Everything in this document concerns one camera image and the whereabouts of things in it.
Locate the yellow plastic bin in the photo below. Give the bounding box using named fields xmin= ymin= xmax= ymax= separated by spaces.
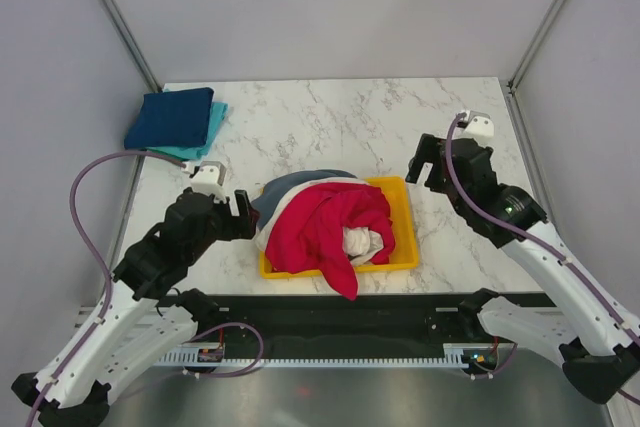
xmin=258 ymin=175 xmax=420 ymax=280

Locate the grey slotted cable duct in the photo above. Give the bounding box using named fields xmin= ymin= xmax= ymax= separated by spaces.
xmin=153 ymin=344 xmax=499 ymax=369

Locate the red t shirt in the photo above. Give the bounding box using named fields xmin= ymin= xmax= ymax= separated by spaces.
xmin=261 ymin=180 xmax=396 ymax=300

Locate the right aluminium frame post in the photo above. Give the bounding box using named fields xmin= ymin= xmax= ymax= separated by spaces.
xmin=501 ymin=0 xmax=569 ymax=96

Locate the aluminium frame post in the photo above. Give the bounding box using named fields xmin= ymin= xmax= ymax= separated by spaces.
xmin=501 ymin=0 xmax=569 ymax=96
xmin=98 ymin=0 xmax=161 ymax=92

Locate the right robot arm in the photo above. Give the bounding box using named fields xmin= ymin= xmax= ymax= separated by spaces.
xmin=406 ymin=134 xmax=639 ymax=404

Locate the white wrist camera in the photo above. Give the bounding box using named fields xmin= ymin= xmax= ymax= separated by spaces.
xmin=456 ymin=110 xmax=495 ymax=141
xmin=190 ymin=161 xmax=226 ymax=196

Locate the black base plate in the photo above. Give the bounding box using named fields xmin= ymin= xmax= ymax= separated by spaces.
xmin=164 ymin=291 xmax=556 ymax=363

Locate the white t shirt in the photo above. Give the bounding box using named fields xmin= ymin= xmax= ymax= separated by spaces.
xmin=342 ymin=227 xmax=384 ymax=267

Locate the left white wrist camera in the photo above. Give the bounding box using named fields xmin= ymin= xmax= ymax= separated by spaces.
xmin=190 ymin=161 xmax=226 ymax=196

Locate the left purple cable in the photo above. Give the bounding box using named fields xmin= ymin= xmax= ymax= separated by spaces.
xmin=22 ymin=151 xmax=194 ymax=427

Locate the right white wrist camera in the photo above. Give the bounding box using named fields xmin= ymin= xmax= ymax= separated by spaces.
xmin=456 ymin=110 xmax=495 ymax=141

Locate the left aluminium frame post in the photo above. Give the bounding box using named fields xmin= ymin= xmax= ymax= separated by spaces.
xmin=98 ymin=0 xmax=161 ymax=92

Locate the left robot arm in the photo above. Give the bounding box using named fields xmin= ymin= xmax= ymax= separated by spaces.
xmin=11 ymin=188 xmax=259 ymax=426

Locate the folded navy t shirt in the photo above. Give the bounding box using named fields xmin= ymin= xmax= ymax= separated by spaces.
xmin=123 ymin=87 xmax=214 ymax=150

